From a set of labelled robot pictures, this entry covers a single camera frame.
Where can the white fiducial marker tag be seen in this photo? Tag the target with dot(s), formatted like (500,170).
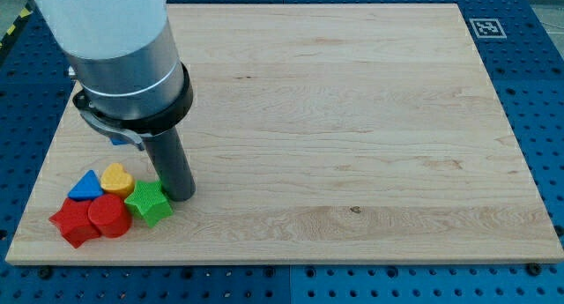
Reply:
(486,28)

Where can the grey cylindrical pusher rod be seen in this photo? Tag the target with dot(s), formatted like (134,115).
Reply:
(170,162)

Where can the blue triangle block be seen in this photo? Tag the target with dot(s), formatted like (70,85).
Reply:
(87,188)

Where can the red cylinder block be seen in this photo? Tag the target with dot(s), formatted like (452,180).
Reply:
(109,214)

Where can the red star block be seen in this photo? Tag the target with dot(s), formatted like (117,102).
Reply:
(73,222)

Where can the light wooden board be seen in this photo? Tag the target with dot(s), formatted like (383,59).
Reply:
(319,134)

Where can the silver and white robot arm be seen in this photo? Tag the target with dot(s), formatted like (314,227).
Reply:
(134,85)

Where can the green star block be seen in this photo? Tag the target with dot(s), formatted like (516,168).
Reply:
(149,203)

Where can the blue block behind arm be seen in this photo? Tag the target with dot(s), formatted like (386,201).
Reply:
(115,141)

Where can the yellow heart block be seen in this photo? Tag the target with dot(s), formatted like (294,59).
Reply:
(116,180)

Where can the yellow black hazard tape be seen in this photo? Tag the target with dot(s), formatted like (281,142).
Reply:
(15,29)

